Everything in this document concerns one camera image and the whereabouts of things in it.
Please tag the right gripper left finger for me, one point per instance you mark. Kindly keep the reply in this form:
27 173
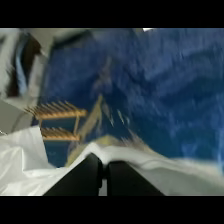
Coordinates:
81 181

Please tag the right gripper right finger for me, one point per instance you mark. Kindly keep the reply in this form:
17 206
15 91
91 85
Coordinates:
130 181

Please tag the white garment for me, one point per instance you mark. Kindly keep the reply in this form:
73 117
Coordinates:
186 176

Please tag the wooden rack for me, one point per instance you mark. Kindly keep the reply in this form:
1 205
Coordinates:
58 115

